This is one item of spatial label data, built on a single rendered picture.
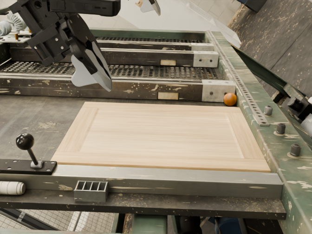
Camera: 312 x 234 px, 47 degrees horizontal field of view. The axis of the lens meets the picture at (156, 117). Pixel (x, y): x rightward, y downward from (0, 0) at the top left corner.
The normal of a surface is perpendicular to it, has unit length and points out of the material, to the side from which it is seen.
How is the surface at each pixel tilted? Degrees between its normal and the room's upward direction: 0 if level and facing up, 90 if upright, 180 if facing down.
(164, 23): 90
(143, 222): 59
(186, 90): 90
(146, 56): 90
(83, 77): 93
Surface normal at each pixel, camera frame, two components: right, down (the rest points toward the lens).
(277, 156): 0.03, -0.92
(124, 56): -0.03, 0.39
